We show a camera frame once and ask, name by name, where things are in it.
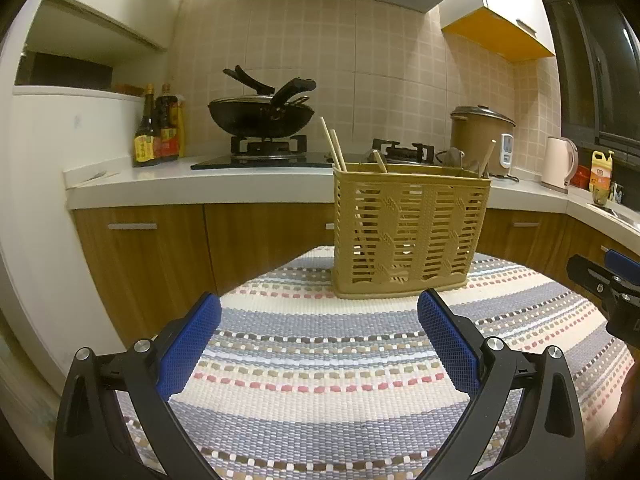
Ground yellow wall cabinet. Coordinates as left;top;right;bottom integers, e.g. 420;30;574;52
439;0;557;64

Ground white wall cabinet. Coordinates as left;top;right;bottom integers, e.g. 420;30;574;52
14;0;172;87

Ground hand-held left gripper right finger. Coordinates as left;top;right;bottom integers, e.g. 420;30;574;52
417;287;587;480

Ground red container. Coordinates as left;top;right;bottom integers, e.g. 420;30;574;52
572;163;594;191

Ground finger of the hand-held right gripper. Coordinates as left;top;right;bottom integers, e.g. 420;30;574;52
604;248;640;287
567;254;622;298

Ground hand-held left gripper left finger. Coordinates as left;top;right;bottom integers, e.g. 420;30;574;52
53;291;222;480

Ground black glass gas cooktop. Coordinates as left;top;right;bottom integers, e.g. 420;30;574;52
190;150;381;171

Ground black burner pan support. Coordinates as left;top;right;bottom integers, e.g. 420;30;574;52
230;134;309;157
371;137;436;165

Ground dark soy sauce bottle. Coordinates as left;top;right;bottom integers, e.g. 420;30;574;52
132;84;159;168

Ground cream electric kettle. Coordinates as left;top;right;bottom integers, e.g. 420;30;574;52
541;135;580;194

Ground white kitchen countertop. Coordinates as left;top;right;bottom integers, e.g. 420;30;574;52
62;152;640;235

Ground tan rice cooker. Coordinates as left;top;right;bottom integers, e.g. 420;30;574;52
449;105;517;179

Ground tan plastic utensil basket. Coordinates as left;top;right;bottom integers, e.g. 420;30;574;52
332;161;492;301

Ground dark window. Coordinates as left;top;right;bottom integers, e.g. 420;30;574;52
542;0;640;162

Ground wooden base cabinets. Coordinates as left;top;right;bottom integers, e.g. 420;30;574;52
71;201;640;346

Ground yellow sauce bottle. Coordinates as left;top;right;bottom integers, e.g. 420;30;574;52
176;94;188;159

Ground glass wok lid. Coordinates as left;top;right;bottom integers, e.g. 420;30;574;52
222;64;276;106

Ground black wok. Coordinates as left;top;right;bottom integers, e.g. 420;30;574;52
207;77;318;141

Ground red label sauce bottle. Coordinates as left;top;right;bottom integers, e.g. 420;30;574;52
154;83;182;162

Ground striped woven mat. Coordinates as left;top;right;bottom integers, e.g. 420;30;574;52
114;245;637;480

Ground grey power cable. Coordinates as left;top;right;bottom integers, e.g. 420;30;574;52
434;149;522;184

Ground yellow oil bottle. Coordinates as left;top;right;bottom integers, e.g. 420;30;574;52
589;149;616;206

